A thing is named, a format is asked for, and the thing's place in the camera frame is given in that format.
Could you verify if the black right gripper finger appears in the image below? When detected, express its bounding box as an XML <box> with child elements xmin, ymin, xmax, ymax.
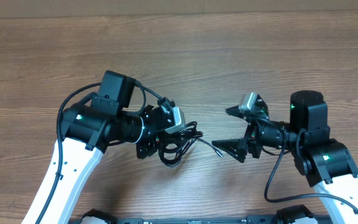
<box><xmin>212</xmin><ymin>138</ymin><xmax>248</xmax><ymax>163</ymax></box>
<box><xmin>226</xmin><ymin>105</ymin><xmax>250</xmax><ymax>119</ymax></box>

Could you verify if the black usb cable bundle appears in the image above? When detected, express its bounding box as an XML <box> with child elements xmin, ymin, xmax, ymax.
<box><xmin>157</xmin><ymin>121</ymin><xmax>224</xmax><ymax>168</ymax></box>

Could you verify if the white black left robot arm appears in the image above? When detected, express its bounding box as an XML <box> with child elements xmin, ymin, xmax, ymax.
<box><xmin>23</xmin><ymin>70</ymin><xmax>185</xmax><ymax>223</ymax></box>

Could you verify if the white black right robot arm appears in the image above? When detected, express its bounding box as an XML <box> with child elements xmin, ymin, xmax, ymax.
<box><xmin>212</xmin><ymin>90</ymin><xmax>358</xmax><ymax>223</ymax></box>

